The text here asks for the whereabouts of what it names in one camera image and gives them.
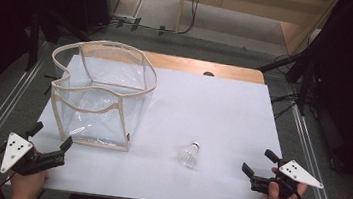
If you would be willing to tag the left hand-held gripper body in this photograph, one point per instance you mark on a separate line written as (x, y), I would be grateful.
(18, 148)

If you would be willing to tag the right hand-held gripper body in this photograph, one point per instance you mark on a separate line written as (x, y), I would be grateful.
(300, 174)

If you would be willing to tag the clear plastic beige-trimmed storage bag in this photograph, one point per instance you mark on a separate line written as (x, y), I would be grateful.
(95, 117)

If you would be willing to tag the white feather shuttlecock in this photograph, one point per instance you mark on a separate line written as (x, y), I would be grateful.
(189, 156)

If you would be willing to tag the person's left hand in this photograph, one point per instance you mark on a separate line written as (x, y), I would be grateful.
(27, 186)

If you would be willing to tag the white table mat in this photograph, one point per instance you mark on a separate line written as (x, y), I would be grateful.
(216, 117)

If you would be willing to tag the black metal stand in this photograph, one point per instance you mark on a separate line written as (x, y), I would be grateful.
(302, 70)

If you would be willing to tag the black power strip with plugs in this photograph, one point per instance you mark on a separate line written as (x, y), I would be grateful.
(136, 23)

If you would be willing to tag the light wooden shelf frame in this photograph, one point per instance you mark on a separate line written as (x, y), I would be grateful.
(242, 3)

